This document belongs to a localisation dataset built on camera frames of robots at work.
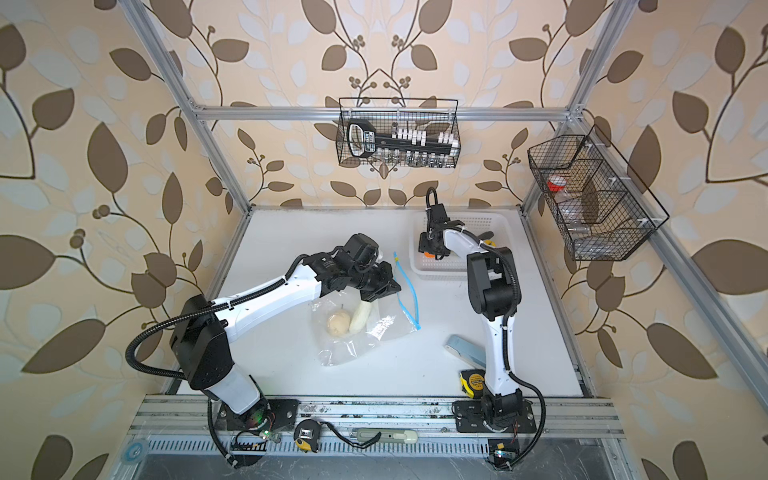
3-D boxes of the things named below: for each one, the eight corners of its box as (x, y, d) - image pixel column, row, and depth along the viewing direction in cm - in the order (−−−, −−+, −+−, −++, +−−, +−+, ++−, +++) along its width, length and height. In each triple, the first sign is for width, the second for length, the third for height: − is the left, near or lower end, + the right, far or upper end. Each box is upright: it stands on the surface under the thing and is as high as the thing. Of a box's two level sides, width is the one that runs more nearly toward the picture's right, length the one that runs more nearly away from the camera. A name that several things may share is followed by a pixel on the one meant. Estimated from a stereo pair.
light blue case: (442, 349, 87) (444, 344, 83) (450, 333, 90) (452, 327, 86) (481, 371, 83) (485, 366, 79) (488, 354, 86) (492, 349, 82)
